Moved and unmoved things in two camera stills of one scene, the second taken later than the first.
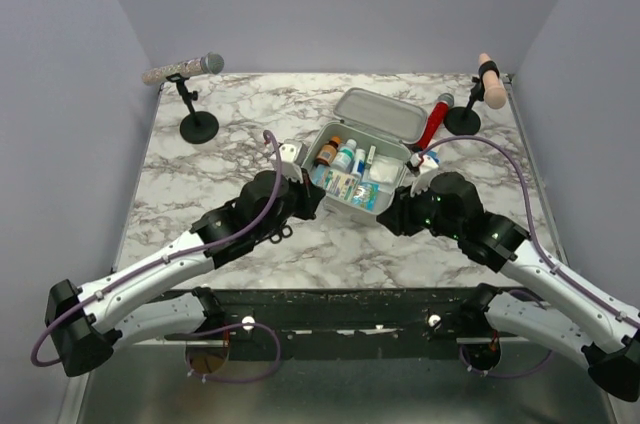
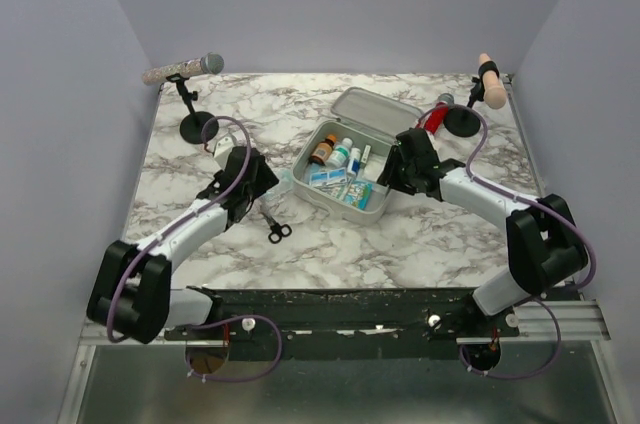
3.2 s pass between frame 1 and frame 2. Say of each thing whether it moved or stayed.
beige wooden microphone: stayed
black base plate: stayed
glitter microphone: stayed
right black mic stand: stayed
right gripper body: moved
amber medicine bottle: moved
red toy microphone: stayed
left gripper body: moved
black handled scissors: stayed
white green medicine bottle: moved
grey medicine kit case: stayed
